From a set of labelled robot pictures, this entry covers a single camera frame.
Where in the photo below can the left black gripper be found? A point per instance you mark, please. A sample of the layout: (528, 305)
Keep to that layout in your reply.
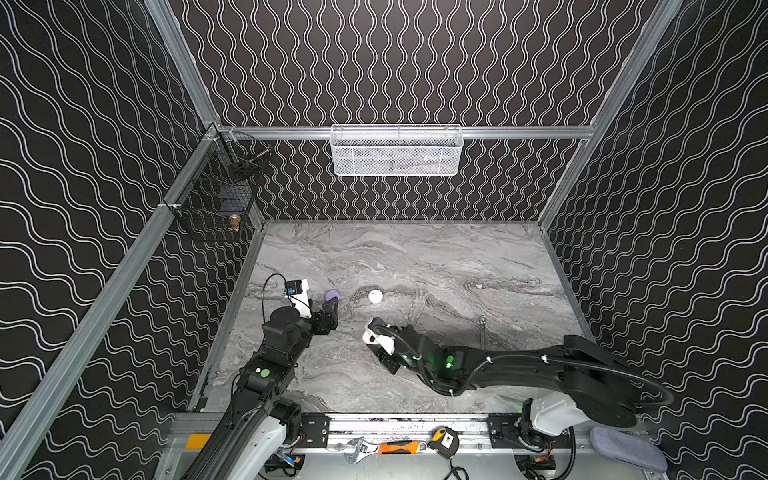
(324, 319)

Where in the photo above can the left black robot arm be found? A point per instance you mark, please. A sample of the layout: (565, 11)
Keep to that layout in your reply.
(258, 421)

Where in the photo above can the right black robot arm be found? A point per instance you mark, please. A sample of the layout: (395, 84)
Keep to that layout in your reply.
(583, 382)

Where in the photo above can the silver combination wrench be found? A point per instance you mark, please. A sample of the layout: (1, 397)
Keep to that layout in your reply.
(483, 332)

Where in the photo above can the yellow black tape measure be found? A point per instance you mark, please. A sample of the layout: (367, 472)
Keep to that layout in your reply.
(445, 442)

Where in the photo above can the brass fitting in basket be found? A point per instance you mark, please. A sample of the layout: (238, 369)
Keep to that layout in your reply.
(235, 223)

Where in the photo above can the yellow label sticker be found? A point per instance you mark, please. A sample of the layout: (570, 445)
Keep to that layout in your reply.
(197, 441)

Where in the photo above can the grey cloth pad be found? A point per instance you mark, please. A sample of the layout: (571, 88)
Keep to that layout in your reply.
(628, 449)

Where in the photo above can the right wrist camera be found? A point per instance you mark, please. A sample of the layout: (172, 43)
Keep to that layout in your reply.
(377, 342)

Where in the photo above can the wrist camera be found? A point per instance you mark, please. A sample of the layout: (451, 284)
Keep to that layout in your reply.
(296, 291)
(377, 342)

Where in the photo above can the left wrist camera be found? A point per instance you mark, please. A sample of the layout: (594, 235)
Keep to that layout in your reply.
(296, 291)

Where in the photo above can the adjustable wrench orange handle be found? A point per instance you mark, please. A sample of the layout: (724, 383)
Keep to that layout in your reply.
(362, 449)

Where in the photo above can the black wire basket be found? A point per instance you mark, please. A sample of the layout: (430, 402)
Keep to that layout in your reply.
(225, 183)

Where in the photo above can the white wire mesh basket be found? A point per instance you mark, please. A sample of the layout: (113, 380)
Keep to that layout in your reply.
(388, 150)

